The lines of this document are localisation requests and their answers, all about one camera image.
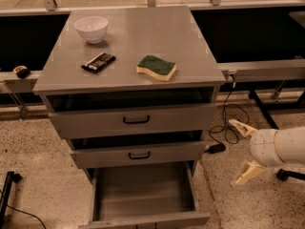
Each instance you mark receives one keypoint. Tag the black table leg with caster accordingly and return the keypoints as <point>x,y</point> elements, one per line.
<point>260,105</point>

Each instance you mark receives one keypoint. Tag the black power adapter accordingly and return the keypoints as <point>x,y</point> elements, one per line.
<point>216,148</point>

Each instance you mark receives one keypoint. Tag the grey side bench right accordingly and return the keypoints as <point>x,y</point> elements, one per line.
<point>266,70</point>

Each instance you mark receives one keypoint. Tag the grey drawer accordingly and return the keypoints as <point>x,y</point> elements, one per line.
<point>133,121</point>
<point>138,155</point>
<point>150,196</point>

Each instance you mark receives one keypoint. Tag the green and yellow sponge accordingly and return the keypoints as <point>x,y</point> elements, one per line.
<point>156,68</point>

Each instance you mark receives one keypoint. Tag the grey side bench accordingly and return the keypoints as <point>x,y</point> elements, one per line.
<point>266,70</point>
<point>19,85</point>

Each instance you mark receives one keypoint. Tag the white bowl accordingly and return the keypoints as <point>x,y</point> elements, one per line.
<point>92,29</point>

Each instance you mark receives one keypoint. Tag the grey middle drawer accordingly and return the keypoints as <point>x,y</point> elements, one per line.
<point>138,155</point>

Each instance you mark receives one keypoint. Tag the black stand left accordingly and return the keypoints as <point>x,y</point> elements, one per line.
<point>11,177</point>

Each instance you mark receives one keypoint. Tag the grey side bench left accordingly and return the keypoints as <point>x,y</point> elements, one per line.
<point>19,85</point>

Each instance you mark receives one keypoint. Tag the black caster base right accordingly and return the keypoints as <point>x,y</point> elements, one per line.
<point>284,175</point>

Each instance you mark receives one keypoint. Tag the grey bottom drawer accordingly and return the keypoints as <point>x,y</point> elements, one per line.
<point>150,196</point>

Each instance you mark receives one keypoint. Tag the black and yellow tape measure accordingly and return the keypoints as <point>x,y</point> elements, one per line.
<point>21,71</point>

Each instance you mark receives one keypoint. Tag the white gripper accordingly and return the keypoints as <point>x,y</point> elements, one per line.
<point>262,147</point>

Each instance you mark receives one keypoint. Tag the black snack bar packet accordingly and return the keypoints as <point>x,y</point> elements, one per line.
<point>99,63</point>

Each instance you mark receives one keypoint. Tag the grey top drawer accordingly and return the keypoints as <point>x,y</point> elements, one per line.
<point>133,121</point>

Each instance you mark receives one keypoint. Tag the grey drawer cabinet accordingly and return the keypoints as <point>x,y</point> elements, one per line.
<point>169,33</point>

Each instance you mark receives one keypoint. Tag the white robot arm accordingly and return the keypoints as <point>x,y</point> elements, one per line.
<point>290,145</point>

